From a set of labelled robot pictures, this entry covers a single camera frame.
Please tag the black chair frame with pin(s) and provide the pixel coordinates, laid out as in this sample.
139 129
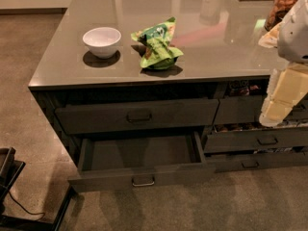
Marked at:
23 204

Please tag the white ceramic bowl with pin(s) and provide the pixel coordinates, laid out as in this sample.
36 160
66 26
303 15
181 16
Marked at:
102 42

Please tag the green snack bag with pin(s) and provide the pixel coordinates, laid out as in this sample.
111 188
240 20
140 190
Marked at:
159 54

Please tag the grey kitchen island counter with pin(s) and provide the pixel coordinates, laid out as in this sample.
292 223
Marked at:
159 92

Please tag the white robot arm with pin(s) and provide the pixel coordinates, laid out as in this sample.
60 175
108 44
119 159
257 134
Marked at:
288 85

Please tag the grey drawer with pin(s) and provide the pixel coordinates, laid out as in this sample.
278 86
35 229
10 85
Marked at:
141 162
256 139
224 163
115 117
244 109

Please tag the glass jar of nuts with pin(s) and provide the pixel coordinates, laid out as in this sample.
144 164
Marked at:
277 12

